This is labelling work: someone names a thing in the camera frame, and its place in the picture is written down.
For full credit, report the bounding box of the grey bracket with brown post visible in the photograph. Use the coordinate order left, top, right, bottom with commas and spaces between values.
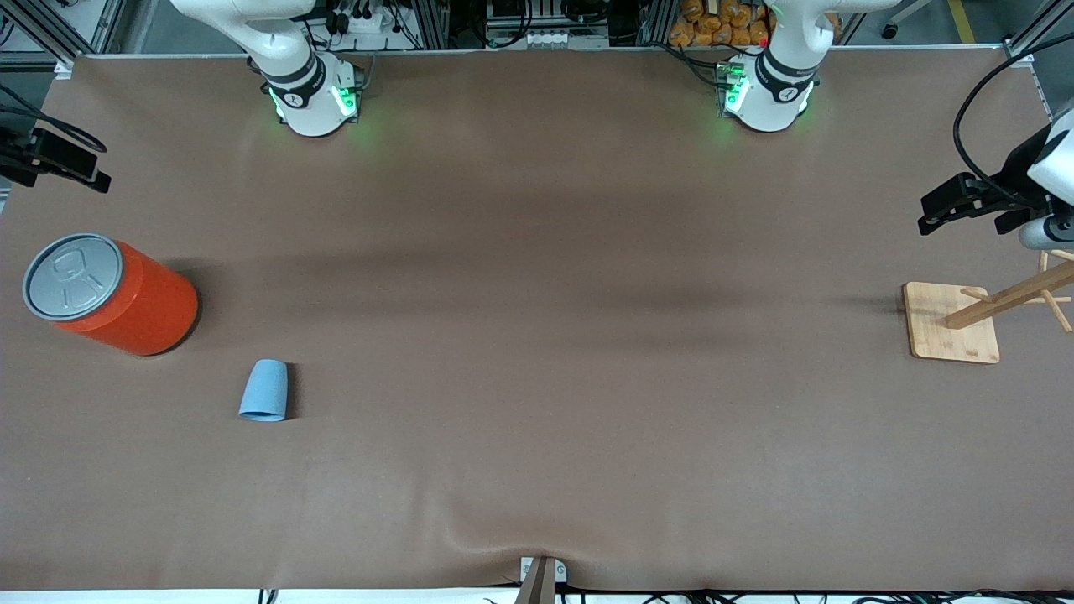
519, 555, 568, 604

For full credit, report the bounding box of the white power strip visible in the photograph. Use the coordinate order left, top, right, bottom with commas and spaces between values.
330, 8, 395, 36

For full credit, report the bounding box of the orange can-shaped container grey lid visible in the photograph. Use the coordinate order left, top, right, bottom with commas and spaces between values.
22, 233, 201, 357

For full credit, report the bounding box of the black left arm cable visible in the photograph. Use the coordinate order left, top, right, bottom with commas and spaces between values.
953, 32, 1074, 206

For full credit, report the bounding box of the brown table cloth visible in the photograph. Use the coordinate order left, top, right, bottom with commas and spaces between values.
0, 46, 1074, 592

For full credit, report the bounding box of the aluminium frame profile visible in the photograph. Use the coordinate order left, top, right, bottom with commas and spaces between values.
0, 0, 127, 68
1003, 0, 1074, 118

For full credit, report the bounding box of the orange snack bag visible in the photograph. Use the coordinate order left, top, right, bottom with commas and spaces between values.
669, 0, 773, 49

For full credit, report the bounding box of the wooden cup rack stand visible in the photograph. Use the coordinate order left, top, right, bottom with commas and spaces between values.
902, 250, 1074, 365

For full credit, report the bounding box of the light blue plastic cup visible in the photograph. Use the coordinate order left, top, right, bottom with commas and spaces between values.
238, 359, 289, 423

